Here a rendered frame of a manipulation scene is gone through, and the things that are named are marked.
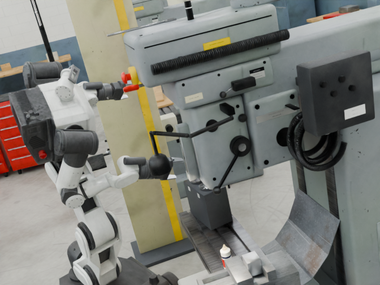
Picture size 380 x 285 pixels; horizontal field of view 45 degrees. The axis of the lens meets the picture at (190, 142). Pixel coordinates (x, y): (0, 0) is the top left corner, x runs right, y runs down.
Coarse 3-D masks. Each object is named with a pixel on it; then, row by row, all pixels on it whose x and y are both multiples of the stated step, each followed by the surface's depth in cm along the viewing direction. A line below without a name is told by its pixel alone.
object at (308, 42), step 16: (336, 16) 174; (352, 16) 167; (368, 16) 160; (304, 32) 158; (320, 32) 154; (336, 32) 154; (352, 32) 156; (368, 32) 158; (288, 48) 151; (304, 48) 153; (320, 48) 154; (336, 48) 156; (352, 48) 158; (368, 48) 159; (272, 64) 151; (288, 64) 153; (288, 80) 154; (256, 96) 153
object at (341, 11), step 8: (368, 0) 663; (376, 0) 645; (344, 8) 713; (352, 8) 708; (320, 16) 742; (328, 16) 701; (56, 56) 931; (64, 56) 967; (8, 64) 945; (0, 72) 939; (8, 72) 910; (16, 72) 903
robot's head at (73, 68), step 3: (72, 66) 183; (75, 66) 184; (66, 69) 183; (69, 69) 184; (72, 69) 182; (75, 69) 184; (78, 69) 185; (75, 72) 185; (78, 72) 184; (69, 75) 179; (75, 75) 183; (69, 78) 178; (75, 78) 181; (72, 81) 179; (75, 81) 180
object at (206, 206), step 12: (192, 180) 221; (192, 192) 219; (204, 192) 210; (192, 204) 225; (204, 204) 210; (216, 204) 211; (228, 204) 214; (204, 216) 215; (216, 216) 213; (228, 216) 216
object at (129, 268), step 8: (72, 248) 256; (72, 256) 253; (80, 256) 250; (72, 264) 253; (128, 264) 262; (136, 264) 260; (72, 272) 263; (128, 272) 255; (136, 272) 253; (144, 272) 252; (64, 280) 260; (72, 280) 257; (120, 280) 249; (128, 280) 247; (136, 280) 246; (144, 280) 244; (152, 280) 232; (160, 280) 235
